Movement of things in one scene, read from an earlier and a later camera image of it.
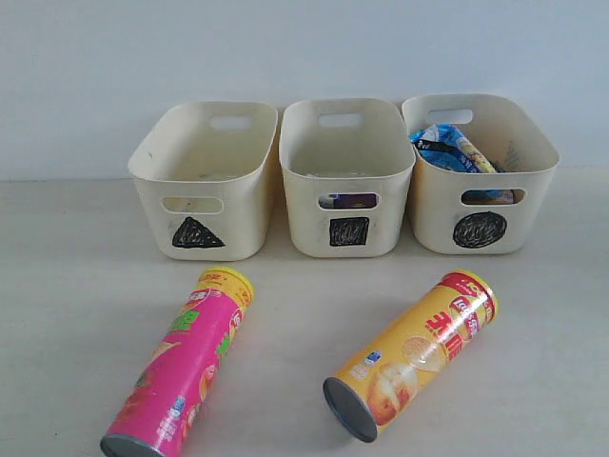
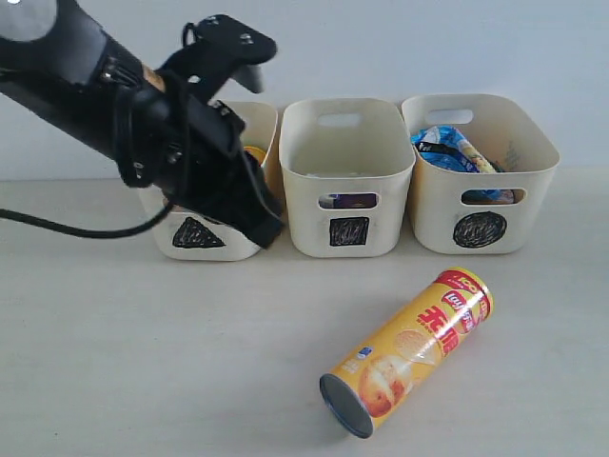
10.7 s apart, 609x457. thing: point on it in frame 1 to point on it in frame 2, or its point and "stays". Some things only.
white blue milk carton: (325, 202) stays
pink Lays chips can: (166, 393) to (258, 153)
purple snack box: (354, 201) stays
